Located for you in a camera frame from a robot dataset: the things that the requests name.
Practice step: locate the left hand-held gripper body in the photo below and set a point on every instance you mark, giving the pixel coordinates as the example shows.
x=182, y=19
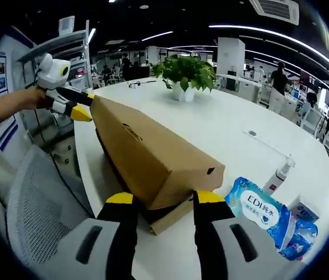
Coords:
x=52, y=73

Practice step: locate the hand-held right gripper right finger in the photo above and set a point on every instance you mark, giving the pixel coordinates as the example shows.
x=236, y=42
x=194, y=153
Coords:
x=220, y=242

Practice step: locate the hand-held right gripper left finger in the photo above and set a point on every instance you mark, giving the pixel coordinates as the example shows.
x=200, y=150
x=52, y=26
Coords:
x=115, y=236

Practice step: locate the blue wet wipes soft pack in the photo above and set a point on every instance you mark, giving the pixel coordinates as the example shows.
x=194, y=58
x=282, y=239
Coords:
x=258, y=210

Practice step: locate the brown cardboard shoe box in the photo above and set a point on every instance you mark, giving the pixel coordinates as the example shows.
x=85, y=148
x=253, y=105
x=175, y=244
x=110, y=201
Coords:
x=153, y=157

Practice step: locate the small white box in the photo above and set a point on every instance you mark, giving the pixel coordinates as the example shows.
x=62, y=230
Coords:
x=307, y=210

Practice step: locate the person's left hand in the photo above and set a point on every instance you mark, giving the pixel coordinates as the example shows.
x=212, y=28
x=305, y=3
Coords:
x=36, y=99

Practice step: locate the grey mesh office chair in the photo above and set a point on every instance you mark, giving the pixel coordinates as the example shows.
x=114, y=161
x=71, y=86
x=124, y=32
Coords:
x=42, y=204

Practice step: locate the white spray bottle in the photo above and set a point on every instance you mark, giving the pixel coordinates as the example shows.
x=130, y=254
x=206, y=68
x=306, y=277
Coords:
x=276, y=179

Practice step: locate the white table socket strip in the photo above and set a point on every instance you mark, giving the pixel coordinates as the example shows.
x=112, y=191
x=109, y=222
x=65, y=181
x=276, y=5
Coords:
x=266, y=141

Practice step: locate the green potted plant white pot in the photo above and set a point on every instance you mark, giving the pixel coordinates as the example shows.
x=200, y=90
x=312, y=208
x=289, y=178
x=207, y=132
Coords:
x=188, y=73

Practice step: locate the ceiling air conditioner unit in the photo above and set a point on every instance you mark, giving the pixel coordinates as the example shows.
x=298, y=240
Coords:
x=278, y=10

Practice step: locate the grey metal shelf frame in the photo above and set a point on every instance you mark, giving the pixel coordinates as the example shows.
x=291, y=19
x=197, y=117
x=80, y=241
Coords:
x=59, y=41

